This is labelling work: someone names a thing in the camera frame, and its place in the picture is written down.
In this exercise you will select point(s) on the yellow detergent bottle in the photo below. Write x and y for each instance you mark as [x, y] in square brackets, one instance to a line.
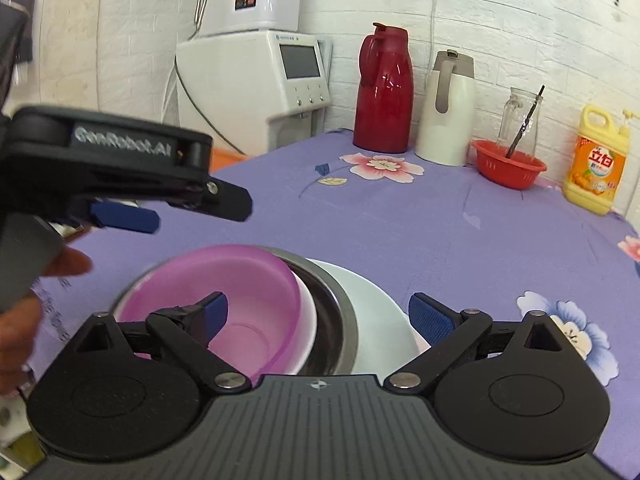
[595, 170]

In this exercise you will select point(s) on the person's left hand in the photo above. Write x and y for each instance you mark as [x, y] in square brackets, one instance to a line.
[70, 262]

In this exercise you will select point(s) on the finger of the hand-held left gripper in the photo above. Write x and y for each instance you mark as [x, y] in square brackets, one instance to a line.
[127, 217]
[227, 202]

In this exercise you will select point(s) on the white water dispenser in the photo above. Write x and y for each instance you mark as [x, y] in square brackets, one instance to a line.
[235, 90]

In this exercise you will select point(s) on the beige panel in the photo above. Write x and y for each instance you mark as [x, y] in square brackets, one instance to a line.
[67, 45]

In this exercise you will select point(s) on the small white plate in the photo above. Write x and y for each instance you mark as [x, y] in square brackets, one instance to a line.
[307, 310]

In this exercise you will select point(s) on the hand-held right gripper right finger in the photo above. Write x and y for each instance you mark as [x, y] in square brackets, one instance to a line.
[431, 320]

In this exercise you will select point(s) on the purple plastic bowl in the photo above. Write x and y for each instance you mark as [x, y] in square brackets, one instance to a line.
[260, 285]

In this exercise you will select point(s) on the purple floral tablecloth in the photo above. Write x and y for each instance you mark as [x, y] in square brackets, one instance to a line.
[400, 225]

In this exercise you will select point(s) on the dark stirring stick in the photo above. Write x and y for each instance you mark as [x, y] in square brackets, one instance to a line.
[525, 120]

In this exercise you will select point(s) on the stainless steel bowl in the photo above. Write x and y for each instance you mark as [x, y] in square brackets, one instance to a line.
[332, 305]

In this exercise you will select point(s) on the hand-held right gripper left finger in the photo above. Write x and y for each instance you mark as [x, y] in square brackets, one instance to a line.
[215, 310]

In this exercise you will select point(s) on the red thermos jug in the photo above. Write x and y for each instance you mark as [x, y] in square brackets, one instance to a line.
[382, 105]

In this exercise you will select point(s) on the clear glass pitcher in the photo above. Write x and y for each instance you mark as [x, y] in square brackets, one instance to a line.
[505, 120]

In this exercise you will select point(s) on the red plastic basket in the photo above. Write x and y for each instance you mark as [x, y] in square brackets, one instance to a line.
[510, 170]

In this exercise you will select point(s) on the large white floral plate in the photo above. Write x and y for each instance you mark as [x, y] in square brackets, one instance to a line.
[380, 310]

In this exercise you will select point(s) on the orange stool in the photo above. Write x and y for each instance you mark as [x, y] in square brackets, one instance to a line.
[225, 159]

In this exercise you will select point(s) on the white thermos jug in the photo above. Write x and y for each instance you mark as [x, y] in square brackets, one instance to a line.
[447, 130]

